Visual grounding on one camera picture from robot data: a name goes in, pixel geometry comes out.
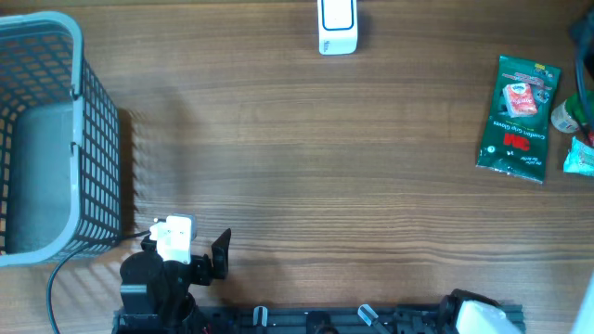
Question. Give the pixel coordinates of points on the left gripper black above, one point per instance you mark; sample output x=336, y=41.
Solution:
x=204, y=273

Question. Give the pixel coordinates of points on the green 3M gloves pack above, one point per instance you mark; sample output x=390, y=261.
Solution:
x=519, y=146

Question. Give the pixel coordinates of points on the small red white carton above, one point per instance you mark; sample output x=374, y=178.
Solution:
x=519, y=100

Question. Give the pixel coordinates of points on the green lid jar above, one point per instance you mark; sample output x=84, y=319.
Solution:
x=569, y=117

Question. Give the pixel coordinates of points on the teal white tissue pack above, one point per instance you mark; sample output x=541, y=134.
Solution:
x=580, y=159

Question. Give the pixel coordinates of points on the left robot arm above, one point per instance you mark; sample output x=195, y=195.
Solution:
x=155, y=292

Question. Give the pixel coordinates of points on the white barcode scanner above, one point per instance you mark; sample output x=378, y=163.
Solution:
x=337, y=27

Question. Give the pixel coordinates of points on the grey plastic mesh basket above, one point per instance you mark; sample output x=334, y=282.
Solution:
x=60, y=144

